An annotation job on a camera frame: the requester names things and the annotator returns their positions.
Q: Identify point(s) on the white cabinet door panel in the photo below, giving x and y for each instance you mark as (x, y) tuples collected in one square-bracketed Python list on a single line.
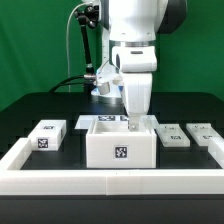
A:
[(171, 135), (201, 132)]

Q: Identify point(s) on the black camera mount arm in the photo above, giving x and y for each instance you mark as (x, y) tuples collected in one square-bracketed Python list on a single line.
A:
[(87, 18)]

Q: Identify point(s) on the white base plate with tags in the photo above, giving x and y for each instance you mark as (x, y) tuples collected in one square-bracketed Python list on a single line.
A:
[(84, 121)]

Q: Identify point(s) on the white cabinet top block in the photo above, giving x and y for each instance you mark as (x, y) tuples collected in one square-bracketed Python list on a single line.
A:
[(48, 135)]

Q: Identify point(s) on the white cabinet body box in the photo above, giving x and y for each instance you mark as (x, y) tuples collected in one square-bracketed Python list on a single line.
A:
[(112, 145)]

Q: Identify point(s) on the white U-shaped workspace frame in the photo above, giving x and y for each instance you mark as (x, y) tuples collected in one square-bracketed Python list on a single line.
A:
[(14, 180)]

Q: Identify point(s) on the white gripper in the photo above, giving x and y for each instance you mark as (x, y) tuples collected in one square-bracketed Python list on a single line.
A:
[(136, 96)]

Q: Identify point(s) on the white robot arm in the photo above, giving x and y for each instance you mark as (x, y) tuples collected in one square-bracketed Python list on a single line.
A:
[(130, 28)]

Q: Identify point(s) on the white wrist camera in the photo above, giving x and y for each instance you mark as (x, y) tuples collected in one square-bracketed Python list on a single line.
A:
[(105, 80)]

